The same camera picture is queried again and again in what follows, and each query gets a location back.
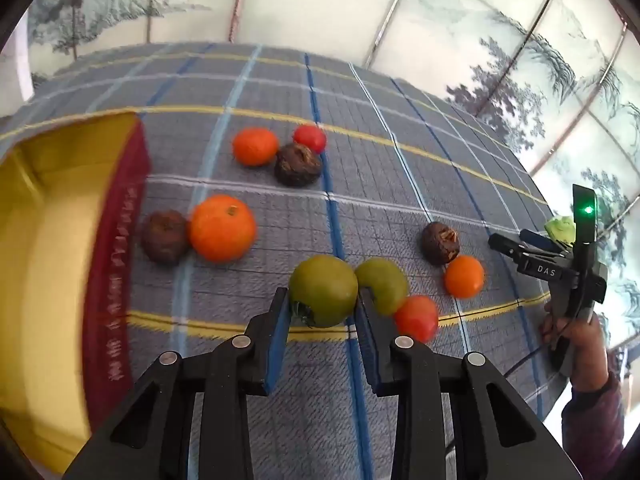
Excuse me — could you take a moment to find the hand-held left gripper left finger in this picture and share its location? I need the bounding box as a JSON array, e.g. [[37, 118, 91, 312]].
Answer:
[[62, 287, 293, 480]]

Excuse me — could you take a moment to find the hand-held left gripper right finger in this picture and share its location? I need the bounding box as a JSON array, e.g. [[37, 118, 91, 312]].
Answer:
[[354, 289, 585, 480]]

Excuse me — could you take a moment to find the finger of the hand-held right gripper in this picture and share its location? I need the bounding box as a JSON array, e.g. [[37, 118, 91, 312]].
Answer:
[[487, 233, 527, 262], [519, 228, 565, 255]]

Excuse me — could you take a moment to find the small tangerine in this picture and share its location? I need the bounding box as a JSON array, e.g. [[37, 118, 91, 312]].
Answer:
[[232, 128, 279, 167], [444, 255, 486, 298]]

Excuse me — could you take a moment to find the red tomato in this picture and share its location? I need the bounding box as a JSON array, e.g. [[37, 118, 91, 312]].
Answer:
[[394, 295, 440, 343], [292, 124, 328, 153]]

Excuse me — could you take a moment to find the green tomato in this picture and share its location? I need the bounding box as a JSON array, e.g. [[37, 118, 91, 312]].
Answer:
[[354, 258, 410, 317], [289, 255, 359, 329]]

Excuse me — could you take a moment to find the large orange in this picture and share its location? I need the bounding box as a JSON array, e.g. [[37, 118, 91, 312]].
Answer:
[[188, 194, 257, 264]]

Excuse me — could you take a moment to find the brown wrinkled fruit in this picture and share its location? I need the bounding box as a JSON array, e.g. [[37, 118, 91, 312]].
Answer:
[[274, 143, 323, 188], [140, 210, 191, 265], [421, 221, 461, 267]]

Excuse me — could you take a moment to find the red and gold tin box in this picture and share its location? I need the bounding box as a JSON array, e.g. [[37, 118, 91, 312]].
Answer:
[[0, 110, 153, 448]]

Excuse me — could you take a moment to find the person's right forearm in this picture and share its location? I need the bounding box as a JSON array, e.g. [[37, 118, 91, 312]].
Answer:
[[561, 372, 627, 480]]

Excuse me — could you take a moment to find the person's right hand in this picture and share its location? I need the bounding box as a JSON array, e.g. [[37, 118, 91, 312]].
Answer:
[[540, 297, 610, 396]]

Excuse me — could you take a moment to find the green packet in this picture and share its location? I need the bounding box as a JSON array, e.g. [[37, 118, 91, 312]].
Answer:
[[545, 216, 576, 246]]

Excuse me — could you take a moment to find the landscape painted folding screen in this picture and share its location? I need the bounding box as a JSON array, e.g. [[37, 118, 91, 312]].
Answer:
[[27, 0, 640, 351]]

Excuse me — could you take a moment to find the black cable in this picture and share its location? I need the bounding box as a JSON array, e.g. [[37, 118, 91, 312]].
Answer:
[[442, 332, 556, 456]]

